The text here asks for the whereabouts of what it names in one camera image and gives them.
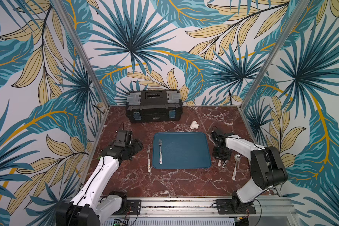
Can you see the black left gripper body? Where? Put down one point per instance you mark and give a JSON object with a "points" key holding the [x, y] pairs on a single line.
{"points": [[133, 148]]}

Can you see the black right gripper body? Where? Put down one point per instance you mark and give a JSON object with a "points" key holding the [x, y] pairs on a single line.
{"points": [[221, 154]]}

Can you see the white cartoon handle spoon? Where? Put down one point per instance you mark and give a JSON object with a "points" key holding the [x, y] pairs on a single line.
{"points": [[237, 159]]}

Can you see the colourful letter handle fork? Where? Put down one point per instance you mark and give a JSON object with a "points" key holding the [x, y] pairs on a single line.
{"points": [[148, 158]]}

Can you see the Hello Kitty handle fork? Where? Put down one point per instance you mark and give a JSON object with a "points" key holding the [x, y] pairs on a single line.
{"points": [[160, 151]]}

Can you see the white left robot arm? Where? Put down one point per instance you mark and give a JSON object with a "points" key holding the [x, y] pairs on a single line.
{"points": [[96, 180]]}

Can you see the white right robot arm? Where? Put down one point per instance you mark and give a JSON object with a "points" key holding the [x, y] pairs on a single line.
{"points": [[266, 170]]}

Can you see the teal rectangular tray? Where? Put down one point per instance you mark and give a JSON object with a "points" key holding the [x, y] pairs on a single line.
{"points": [[181, 150]]}

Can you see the white PVC tee fitting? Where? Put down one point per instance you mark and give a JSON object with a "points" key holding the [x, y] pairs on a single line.
{"points": [[194, 125]]}

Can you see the black plastic toolbox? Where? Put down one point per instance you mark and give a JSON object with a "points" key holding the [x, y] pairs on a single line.
{"points": [[154, 106]]}

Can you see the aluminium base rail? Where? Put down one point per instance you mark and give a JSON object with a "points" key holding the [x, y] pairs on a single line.
{"points": [[178, 211]]}

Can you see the left aluminium frame post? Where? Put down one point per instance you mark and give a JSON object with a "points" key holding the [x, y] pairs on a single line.
{"points": [[62, 13]]}

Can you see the aluminium frame post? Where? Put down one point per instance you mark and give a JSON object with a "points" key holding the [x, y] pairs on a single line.
{"points": [[283, 35], [62, 13]]}

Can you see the right aluminium frame post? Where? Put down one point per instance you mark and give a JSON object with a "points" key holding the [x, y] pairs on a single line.
{"points": [[283, 35]]}

